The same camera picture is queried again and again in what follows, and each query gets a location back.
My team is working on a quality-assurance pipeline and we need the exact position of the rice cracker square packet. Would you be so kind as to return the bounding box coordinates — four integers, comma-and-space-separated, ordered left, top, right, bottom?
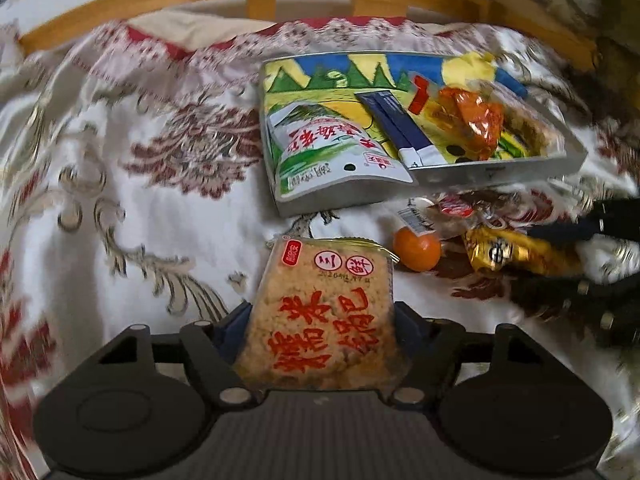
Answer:
234, 237, 408, 390

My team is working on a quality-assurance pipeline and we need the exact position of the gold small snack packet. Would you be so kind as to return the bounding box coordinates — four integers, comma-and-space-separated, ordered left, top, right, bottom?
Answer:
463, 226, 584, 278

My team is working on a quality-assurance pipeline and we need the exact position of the navy blue long snack packet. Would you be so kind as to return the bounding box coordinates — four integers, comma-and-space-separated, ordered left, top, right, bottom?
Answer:
355, 90, 446, 169

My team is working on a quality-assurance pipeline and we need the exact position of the white green pickle bag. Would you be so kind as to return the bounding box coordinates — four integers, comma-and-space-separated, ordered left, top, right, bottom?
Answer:
266, 101, 413, 202

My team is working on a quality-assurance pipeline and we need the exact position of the orange spicy snack bag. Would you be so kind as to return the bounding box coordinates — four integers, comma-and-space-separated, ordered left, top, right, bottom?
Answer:
406, 77, 503, 162

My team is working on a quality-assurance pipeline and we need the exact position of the clear cracker snack packet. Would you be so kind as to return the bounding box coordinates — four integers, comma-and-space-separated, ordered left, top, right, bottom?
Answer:
490, 84, 566, 158

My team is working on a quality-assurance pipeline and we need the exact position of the orange mandarin fruit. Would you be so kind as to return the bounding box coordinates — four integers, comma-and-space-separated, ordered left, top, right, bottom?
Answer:
393, 228, 442, 273

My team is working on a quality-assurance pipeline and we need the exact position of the grey tray with painted liner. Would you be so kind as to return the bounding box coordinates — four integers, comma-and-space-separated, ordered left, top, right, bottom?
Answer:
259, 51, 586, 217

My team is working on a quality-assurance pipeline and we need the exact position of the cream pillow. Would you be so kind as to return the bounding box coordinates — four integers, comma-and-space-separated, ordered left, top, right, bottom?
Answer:
128, 9, 273, 51

